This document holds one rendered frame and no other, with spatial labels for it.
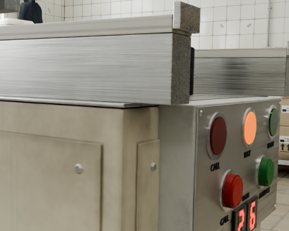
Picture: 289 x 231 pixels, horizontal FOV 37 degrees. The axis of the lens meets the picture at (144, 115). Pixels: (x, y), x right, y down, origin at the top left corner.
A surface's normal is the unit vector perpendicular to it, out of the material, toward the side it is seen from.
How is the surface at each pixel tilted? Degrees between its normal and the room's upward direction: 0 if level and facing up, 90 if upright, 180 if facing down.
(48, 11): 90
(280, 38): 90
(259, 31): 90
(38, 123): 90
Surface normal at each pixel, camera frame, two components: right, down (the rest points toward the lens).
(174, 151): -0.53, 0.06
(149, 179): 0.85, 0.06
